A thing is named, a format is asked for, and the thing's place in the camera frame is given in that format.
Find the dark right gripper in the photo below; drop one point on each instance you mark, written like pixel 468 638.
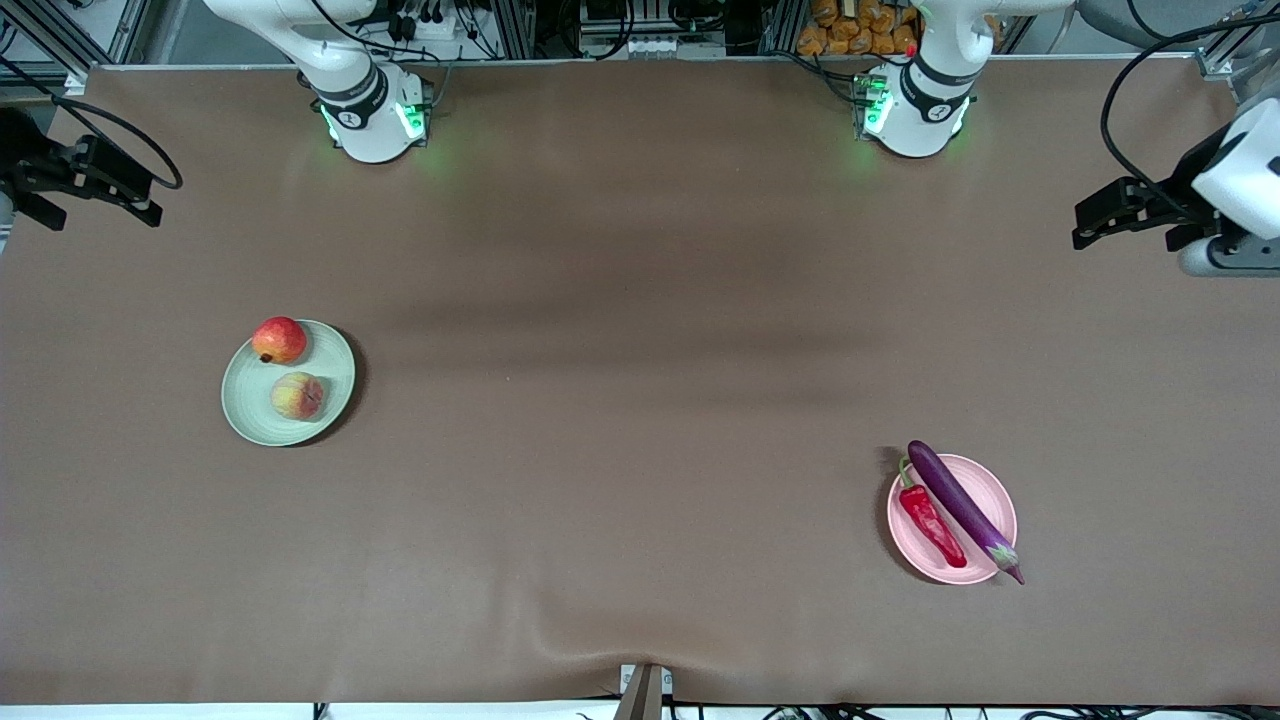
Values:
pixel 22 160

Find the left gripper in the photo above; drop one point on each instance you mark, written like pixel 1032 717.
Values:
pixel 1178 201

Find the red round apple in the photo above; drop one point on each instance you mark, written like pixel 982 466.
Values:
pixel 280 340

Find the yellow pink peach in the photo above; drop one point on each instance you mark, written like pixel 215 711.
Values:
pixel 297 396

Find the long purple eggplant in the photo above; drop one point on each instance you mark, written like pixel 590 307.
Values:
pixel 960 500

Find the red chili pepper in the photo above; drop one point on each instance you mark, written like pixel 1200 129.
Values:
pixel 930 520

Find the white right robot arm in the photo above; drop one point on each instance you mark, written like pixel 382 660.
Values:
pixel 370 130

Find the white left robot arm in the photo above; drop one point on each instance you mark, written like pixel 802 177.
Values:
pixel 915 125

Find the dark grey rounded seat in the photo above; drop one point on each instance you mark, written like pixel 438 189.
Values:
pixel 1150 20

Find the light green round plate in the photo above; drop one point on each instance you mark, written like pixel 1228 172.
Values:
pixel 245 410

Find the pink round plate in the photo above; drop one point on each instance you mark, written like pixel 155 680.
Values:
pixel 990 490

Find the bag of orange snacks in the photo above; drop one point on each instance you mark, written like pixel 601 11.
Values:
pixel 850 35

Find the white power strip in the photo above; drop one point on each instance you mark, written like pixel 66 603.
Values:
pixel 430 25

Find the brown table cloth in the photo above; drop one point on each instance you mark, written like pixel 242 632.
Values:
pixel 640 600

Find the aluminium frame profile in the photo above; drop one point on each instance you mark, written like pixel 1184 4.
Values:
pixel 130 30
pixel 1215 60

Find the aluminium frame post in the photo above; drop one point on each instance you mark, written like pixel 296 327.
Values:
pixel 515 30
pixel 785 25

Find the grey table edge bracket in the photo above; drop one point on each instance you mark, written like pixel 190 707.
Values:
pixel 640 700

